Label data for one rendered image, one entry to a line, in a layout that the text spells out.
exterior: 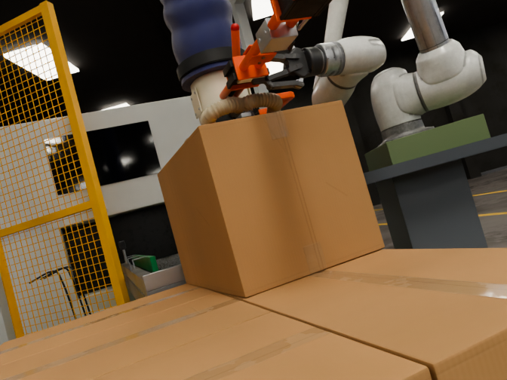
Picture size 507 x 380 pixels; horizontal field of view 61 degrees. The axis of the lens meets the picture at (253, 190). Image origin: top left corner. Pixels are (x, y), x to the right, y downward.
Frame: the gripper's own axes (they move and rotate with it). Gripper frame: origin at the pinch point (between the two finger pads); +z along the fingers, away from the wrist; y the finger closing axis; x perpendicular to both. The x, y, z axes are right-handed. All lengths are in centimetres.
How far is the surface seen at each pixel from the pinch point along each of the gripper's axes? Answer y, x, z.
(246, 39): -162, 343, -159
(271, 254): 45.6, -5.2, 8.5
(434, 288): 53, -45, 0
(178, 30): -23.0, 22.1, 8.9
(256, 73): 2.2, -3.1, -0.7
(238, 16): -190, 343, -157
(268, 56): 1.5, -11.5, -0.8
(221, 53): -11.3, 14.8, 0.3
